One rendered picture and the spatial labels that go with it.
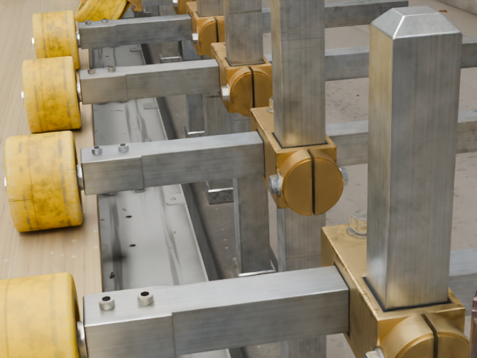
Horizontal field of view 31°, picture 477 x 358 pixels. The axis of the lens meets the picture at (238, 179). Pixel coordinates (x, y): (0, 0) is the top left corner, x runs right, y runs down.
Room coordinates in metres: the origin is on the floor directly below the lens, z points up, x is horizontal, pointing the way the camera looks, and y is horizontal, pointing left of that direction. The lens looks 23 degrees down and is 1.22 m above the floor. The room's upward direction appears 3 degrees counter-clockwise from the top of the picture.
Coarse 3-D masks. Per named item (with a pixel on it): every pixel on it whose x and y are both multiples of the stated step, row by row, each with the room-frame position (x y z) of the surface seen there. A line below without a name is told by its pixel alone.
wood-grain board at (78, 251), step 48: (0, 0) 1.69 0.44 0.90; (48, 0) 1.67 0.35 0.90; (0, 48) 1.30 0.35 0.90; (0, 96) 1.05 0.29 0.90; (0, 144) 0.88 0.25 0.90; (0, 192) 0.74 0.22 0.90; (0, 240) 0.64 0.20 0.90; (48, 240) 0.64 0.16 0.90; (96, 240) 0.64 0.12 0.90; (96, 288) 0.56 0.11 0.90
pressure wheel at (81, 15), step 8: (88, 0) 1.39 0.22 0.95; (96, 0) 1.38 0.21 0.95; (104, 0) 1.39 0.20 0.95; (112, 0) 1.39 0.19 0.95; (120, 0) 1.40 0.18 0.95; (80, 8) 1.43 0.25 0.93; (88, 8) 1.38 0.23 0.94; (96, 8) 1.38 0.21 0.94; (104, 8) 1.38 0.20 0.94; (112, 8) 1.39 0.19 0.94; (120, 8) 1.39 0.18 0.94; (80, 16) 1.39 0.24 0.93; (88, 16) 1.38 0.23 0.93; (96, 16) 1.38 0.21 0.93; (104, 16) 1.38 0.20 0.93; (112, 16) 1.38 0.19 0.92
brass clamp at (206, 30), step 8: (192, 8) 1.20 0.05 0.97; (192, 16) 1.16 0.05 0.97; (200, 16) 1.14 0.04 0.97; (208, 16) 1.14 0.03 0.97; (216, 16) 1.13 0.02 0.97; (192, 24) 1.17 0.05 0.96; (200, 24) 1.13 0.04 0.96; (208, 24) 1.11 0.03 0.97; (216, 24) 1.12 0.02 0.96; (192, 32) 1.17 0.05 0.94; (200, 32) 1.11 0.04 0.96; (208, 32) 1.11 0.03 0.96; (216, 32) 1.13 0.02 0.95; (224, 32) 1.11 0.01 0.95; (192, 40) 1.12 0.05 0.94; (200, 40) 1.11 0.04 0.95; (208, 40) 1.11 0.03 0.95; (216, 40) 1.13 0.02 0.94; (224, 40) 1.11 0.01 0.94; (200, 48) 1.13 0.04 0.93; (208, 48) 1.11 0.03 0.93
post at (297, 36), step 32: (288, 0) 0.64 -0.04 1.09; (320, 0) 0.65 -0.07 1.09; (288, 32) 0.64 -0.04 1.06; (320, 32) 0.65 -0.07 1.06; (288, 64) 0.64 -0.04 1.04; (320, 64) 0.65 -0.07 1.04; (288, 96) 0.64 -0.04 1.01; (320, 96) 0.65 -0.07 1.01; (288, 128) 0.64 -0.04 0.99; (320, 128) 0.65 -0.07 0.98; (288, 224) 0.64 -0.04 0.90; (320, 224) 0.65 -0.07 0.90; (288, 256) 0.64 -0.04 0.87; (320, 256) 0.65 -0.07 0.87; (288, 352) 0.64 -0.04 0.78; (320, 352) 0.65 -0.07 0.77
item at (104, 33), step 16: (368, 0) 1.24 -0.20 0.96; (384, 0) 1.23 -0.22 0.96; (400, 0) 1.23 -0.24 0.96; (160, 16) 1.20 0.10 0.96; (176, 16) 1.19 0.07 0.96; (336, 16) 1.21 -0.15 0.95; (352, 16) 1.21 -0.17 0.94; (368, 16) 1.22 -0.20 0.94; (80, 32) 1.15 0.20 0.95; (96, 32) 1.16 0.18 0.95; (112, 32) 1.16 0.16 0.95; (128, 32) 1.16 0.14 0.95; (144, 32) 1.17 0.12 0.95; (160, 32) 1.17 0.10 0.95; (176, 32) 1.17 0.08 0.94
